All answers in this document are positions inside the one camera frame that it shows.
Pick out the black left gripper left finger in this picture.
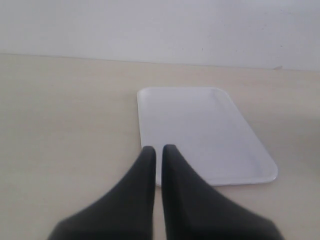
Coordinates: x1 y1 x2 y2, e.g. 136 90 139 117
48 146 156 240

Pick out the white rectangular plastic tray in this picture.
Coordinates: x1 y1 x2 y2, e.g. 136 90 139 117
137 87 278 186

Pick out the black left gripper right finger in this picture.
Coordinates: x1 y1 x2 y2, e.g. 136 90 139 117
161 144 284 240

